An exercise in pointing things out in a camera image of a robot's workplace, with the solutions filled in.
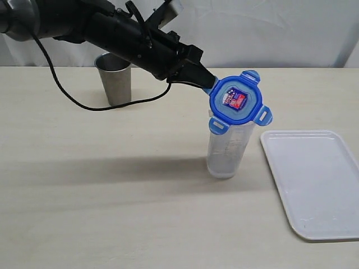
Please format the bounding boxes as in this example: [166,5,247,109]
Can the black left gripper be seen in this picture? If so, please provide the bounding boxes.
[151,30,216,89]

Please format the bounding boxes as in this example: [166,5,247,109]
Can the blue plastic container lid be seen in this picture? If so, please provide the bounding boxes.
[204,70,273,136]

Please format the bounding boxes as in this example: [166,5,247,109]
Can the stainless steel cup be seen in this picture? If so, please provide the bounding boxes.
[94,53,132,106]

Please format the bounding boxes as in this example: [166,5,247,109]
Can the clear tall plastic container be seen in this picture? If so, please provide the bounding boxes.
[206,110,255,179]

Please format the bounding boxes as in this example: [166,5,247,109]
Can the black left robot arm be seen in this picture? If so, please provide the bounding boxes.
[1,1,216,89]

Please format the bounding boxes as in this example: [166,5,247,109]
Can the white backdrop curtain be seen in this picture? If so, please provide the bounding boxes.
[1,1,358,68]

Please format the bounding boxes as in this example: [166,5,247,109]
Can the white plastic tray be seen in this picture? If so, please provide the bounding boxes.
[260,130,358,242]

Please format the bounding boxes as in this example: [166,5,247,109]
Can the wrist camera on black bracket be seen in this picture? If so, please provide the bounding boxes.
[146,0,183,29]

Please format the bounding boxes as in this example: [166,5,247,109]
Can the black cable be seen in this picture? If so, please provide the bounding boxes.
[30,0,172,112]

